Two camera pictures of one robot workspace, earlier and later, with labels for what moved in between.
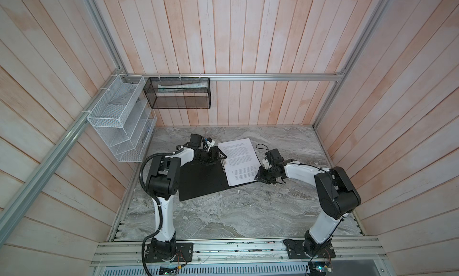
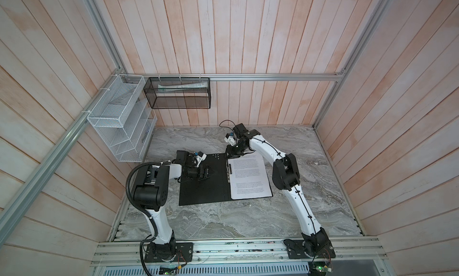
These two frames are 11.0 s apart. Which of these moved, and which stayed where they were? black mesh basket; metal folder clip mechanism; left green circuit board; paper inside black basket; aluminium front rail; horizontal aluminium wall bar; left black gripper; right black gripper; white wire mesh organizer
Moved: right black gripper; metal folder clip mechanism; left black gripper
Stayed: horizontal aluminium wall bar; black mesh basket; white wire mesh organizer; left green circuit board; paper inside black basket; aluminium front rail
